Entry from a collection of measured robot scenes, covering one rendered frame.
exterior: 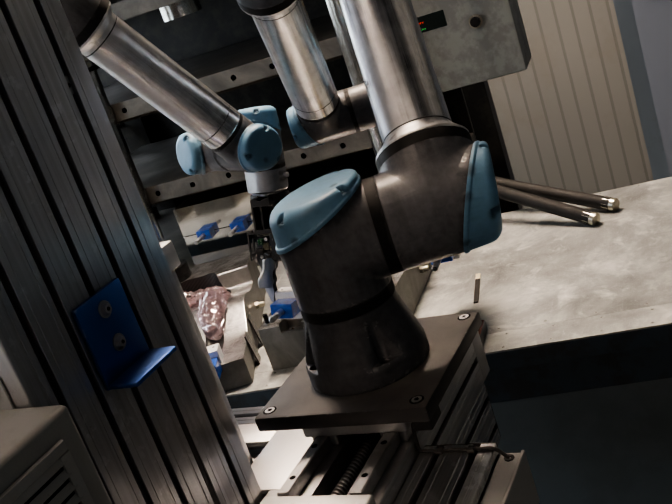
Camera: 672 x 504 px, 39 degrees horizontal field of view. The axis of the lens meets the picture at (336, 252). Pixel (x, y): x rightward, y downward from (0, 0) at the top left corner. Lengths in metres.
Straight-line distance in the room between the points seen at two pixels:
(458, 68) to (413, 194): 1.41
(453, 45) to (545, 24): 1.67
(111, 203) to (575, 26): 3.22
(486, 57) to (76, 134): 1.58
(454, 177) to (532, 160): 3.20
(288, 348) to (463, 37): 0.99
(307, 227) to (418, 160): 0.14
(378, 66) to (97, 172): 0.36
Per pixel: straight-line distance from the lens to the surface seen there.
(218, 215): 2.66
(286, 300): 1.75
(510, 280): 1.88
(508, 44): 2.40
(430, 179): 1.04
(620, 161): 4.18
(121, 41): 1.42
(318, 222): 1.03
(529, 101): 4.16
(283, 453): 1.22
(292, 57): 1.40
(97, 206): 0.97
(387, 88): 1.11
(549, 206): 2.08
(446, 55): 2.43
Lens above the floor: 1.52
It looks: 18 degrees down
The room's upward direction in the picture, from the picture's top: 19 degrees counter-clockwise
